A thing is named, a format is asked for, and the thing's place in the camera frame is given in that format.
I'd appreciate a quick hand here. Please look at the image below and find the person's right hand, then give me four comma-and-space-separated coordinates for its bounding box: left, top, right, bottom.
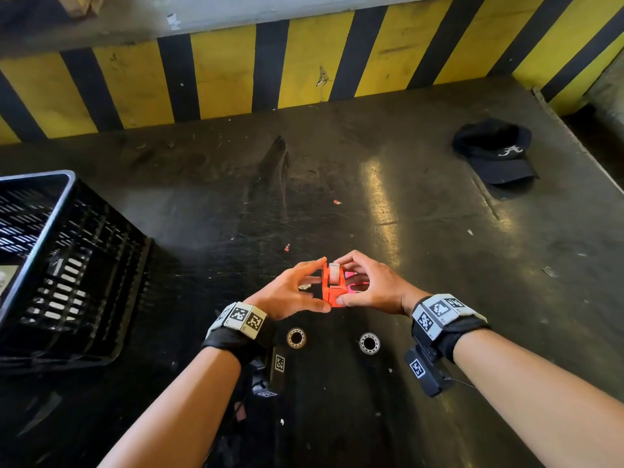
333, 250, 432, 317

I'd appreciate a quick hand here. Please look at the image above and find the left marker wristband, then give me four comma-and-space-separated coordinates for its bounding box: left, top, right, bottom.
201, 302, 276, 367

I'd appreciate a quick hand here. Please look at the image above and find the yellow black striped barrier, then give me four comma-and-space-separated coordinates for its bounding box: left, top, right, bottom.
0, 0, 624, 144

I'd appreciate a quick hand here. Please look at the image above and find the person's right forearm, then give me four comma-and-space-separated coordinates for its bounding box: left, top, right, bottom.
453, 328, 624, 468

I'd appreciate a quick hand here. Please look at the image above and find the right marker wristband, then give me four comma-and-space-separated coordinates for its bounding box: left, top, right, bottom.
411, 293, 492, 364

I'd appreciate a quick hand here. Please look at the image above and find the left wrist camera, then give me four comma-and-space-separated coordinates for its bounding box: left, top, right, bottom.
251, 345, 289, 399

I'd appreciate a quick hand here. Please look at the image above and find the wooden pallet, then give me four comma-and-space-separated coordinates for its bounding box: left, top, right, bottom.
53, 0, 106, 19

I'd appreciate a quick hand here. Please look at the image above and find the black plastic crate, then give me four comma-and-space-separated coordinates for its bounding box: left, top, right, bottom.
0, 170, 155, 376

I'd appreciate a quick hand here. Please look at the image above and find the pink plastic bracket part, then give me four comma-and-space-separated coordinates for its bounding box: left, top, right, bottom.
344, 271, 371, 294

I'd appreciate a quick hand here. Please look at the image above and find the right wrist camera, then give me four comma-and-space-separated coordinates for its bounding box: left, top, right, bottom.
403, 343, 454, 398

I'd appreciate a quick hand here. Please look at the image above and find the person's left hand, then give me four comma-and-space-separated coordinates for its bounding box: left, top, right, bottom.
243, 257, 332, 321

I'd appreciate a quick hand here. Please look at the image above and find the orange plastic bracket part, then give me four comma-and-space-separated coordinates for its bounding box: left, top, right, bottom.
321, 261, 350, 309

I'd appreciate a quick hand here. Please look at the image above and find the marker wristband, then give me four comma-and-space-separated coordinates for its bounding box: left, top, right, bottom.
411, 293, 492, 364
201, 302, 276, 367

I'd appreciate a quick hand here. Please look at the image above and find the black baseball cap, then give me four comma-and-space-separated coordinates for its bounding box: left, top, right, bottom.
452, 118, 540, 187

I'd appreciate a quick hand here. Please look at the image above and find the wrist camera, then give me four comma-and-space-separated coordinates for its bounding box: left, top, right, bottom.
403, 343, 454, 398
251, 345, 289, 399

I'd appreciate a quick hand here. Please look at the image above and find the person's left forearm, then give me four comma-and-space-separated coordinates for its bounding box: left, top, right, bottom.
97, 346, 242, 468

